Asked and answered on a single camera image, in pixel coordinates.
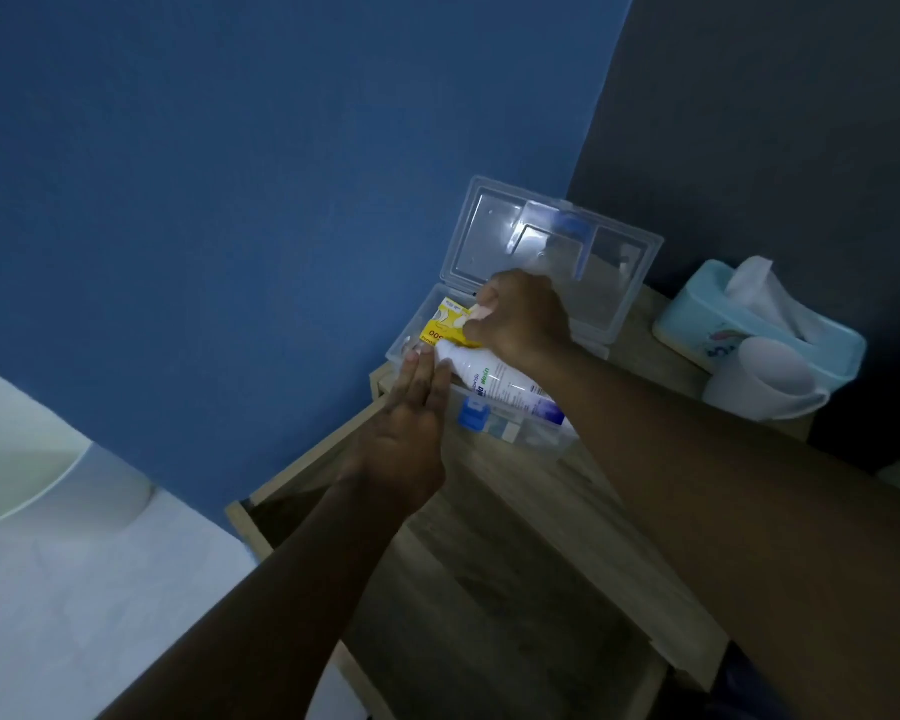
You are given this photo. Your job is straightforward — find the yellow medicine packet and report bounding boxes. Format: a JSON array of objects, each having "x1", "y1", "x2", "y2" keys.
[{"x1": 418, "y1": 296, "x2": 481, "y2": 349}]

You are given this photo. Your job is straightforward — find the white tissue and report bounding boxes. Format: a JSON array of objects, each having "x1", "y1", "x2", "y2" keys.
[{"x1": 723, "y1": 256, "x2": 826, "y2": 344}]

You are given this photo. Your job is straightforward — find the white pillow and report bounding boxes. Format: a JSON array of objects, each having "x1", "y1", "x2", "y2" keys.
[{"x1": 0, "y1": 423, "x2": 155, "y2": 535}]

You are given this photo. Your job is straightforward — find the white bed sheet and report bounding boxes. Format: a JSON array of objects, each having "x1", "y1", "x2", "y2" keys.
[{"x1": 0, "y1": 355, "x2": 369, "y2": 720}]

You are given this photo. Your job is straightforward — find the white plastic cup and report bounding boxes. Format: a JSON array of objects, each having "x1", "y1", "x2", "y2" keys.
[{"x1": 702, "y1": 337, "x2": 831, "y2": 423}]

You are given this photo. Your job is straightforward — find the light blue tissue box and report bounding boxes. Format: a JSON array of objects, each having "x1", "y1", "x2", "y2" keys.
[{"x1": 651, "y1": 259, "x2": 868, "y2": 394}]

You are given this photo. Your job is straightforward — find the person's right hand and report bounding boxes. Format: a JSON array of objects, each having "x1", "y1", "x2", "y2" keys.
[{"x1": 462, "y1": 268, "x2": 574, "y2": 373}]

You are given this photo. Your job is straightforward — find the person's left hand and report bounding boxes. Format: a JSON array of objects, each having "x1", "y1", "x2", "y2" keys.
[{"x1": 342, "y1": 341, "x2": 454, "y2": 517}]

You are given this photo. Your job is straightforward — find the wooden bedside table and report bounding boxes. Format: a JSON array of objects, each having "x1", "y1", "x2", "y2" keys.
[{"x1": 225, "y1": 284, "x2": 815, "y2": 720}]

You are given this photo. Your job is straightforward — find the white tube with blue print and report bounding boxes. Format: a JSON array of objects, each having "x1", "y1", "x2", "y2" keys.
[{"x1": 433, "y1": 340, "x2": 576, "y2": 430}]

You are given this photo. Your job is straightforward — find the person's left forearm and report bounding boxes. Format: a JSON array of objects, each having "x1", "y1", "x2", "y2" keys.
[{"x1": 97, "y1": 472, "x2": 410, "y2": 720}]

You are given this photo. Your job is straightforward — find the person's right forearm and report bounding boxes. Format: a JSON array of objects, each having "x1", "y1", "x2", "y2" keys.
[{"x1": 525, "y1": 340, "x2": 900, "y2": 720}]

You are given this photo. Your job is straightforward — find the clear plastic storage box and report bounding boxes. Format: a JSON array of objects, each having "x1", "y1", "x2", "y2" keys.
[{"x1": 384, "y1": 175, "x2": 665, "y2": 452}]

